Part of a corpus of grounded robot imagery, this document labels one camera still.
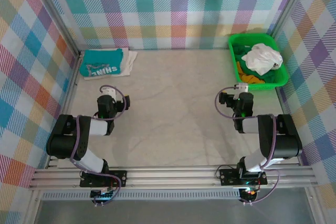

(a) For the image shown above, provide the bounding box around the white t-shirt with red print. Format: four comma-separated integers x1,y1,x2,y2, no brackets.
241,42,284,77

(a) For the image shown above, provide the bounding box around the green plastic basket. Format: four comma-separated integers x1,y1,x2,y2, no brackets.
227,33,290,91

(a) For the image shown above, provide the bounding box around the yellow crumpled t-shirt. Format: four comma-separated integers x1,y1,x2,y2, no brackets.
236,60,266,84

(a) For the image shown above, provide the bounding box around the teal printed folded t-shirt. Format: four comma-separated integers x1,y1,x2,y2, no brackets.
79,48,124,77

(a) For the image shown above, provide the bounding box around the green crumpled t-shirt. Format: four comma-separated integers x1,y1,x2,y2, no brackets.
233,40,282,83

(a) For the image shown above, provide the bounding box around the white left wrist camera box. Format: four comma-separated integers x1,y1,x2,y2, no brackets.
101,88,118,99

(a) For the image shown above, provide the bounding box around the aluminium side rail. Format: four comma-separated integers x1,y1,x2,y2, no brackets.
274,87,302,167
46,53,82,168

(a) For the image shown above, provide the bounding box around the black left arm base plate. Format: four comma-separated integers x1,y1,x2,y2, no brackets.
80,170,128,188

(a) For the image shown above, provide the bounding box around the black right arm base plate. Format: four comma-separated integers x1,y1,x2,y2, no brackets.
219,167,268,186

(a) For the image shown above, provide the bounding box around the aluminium corner post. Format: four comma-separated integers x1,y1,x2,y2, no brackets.
270,0,312,38
26,0,81,57

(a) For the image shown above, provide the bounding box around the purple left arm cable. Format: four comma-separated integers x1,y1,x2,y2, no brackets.
69,84,129,205

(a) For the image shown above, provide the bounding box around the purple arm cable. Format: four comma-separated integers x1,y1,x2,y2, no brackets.
215,85,280,205
69,84,129,205

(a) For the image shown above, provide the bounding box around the wide aluminium mounting rail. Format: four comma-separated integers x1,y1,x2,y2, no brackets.
28,165,318,190

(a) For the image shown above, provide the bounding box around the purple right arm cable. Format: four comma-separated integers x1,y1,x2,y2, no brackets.
215,85,280,205

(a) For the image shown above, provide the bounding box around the grey slotted cable duct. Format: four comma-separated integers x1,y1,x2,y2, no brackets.
41,191,241,200

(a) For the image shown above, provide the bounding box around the aluminium frame bar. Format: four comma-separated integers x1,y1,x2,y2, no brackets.
23,189,44,224
304,186,325,224

